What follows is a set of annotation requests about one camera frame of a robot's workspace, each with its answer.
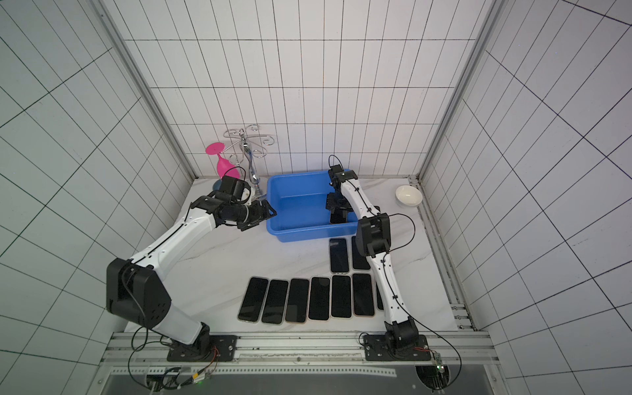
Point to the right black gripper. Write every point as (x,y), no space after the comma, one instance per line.
(336,206)

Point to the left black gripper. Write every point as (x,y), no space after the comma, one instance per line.
(258,216)

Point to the blue plastic storage box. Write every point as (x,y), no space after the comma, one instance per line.
(300,203)

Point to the black phone stack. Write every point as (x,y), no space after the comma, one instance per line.
(338,253)
(359,262)

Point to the black phone stack top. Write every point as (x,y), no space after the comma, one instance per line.
(359,262)

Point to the black phone row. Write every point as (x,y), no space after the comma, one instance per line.
(254,297)

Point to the pale green cased phone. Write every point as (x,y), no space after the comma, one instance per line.
(274,306)

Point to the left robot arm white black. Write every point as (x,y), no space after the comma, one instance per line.
(135,288)

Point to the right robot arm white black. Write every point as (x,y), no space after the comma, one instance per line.
(374,242)

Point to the pink wine glass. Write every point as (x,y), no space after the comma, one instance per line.
(224,167)

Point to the white bowl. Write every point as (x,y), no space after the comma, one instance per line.
(408,196)

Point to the right electronics board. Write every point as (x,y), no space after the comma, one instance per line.
(439,375)

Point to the electronics board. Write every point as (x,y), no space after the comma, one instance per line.
(439,375)
(175,379)

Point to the left electronics board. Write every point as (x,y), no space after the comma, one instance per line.
(175,379)

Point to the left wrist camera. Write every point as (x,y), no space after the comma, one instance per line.
(234,190)

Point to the silver wire glass rack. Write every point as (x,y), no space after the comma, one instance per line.
(249,145)

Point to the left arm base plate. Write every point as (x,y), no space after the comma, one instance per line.
(217,348)

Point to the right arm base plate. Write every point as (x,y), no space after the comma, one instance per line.
(377,349)

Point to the aluminium mounting rail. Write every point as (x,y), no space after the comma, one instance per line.
(295,353)

